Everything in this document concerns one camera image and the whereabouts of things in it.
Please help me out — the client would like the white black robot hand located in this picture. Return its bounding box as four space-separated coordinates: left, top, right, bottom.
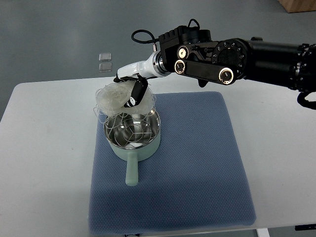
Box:
114 51 170 108

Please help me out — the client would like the white vermicelli nest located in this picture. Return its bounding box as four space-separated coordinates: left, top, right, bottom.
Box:
95 81 157 128

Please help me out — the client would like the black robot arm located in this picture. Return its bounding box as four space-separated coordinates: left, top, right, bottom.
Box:
149 24 316 109

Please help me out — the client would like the mint green steel pot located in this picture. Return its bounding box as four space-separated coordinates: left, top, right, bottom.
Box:
104 108 161 186

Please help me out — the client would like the lower clear floor tile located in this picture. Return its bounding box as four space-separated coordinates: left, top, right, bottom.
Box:
99 62 112 72

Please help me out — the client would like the clear floor tile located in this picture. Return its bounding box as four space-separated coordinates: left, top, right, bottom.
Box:
99 62 112 72
98 52 112 62

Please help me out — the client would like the upper clear floor tile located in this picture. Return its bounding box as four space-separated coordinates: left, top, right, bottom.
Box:
98 52 112 62

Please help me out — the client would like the blue textured mat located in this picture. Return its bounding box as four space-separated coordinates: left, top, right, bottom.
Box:
89 91 256 235

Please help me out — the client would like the white table leg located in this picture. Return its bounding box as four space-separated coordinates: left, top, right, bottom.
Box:
256 228 270 237

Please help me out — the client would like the wire steaming rack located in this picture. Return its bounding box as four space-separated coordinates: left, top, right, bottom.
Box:
113 118 152 149

